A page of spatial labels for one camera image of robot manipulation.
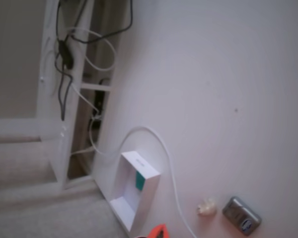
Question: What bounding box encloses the green cube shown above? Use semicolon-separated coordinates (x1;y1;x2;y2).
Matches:
135;171;146;191

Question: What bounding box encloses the white cardboard box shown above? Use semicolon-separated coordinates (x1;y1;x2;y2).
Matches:
109;151;161;235

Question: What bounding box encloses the beige bear figurine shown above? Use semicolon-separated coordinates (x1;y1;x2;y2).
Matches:
196;197;217;218

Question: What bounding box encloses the grey metal compact device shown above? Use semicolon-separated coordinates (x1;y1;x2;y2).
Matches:
222;196;262;236

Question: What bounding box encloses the long white cable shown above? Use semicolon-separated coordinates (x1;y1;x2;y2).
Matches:
89;116;198;238

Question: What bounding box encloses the thin white cable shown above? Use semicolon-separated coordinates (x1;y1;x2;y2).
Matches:
71;83;100;114

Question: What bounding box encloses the white frame furniture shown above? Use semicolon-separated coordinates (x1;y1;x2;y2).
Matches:
0;0;120;191

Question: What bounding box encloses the white looped cable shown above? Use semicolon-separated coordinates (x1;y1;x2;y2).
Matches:
68;27;116;72

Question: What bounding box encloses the black cable with adapter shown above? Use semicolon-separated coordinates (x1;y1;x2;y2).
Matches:
54;0;134;121

